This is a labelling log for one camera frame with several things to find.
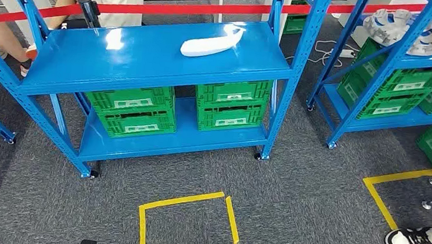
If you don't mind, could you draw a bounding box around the silver metal disc part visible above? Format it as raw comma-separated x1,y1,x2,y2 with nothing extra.
361,6,415,49
406,20,432,58

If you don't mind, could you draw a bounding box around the white table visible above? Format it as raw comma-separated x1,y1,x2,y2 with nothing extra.
139,0,224,24

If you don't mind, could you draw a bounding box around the yellow floor tape square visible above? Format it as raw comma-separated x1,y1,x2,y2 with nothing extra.
357,163,432,244
136,185,250,244

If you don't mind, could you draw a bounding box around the red barrier belt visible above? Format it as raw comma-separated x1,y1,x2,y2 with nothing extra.
0,0,432,61

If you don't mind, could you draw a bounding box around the white power strip with cable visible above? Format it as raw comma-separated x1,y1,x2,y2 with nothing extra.
285,35,358,69

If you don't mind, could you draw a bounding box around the white curved plastic part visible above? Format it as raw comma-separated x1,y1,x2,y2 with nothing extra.
179,21,247,61

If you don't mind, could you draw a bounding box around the black belt stanchion post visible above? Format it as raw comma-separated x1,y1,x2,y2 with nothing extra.
74,0,104,32

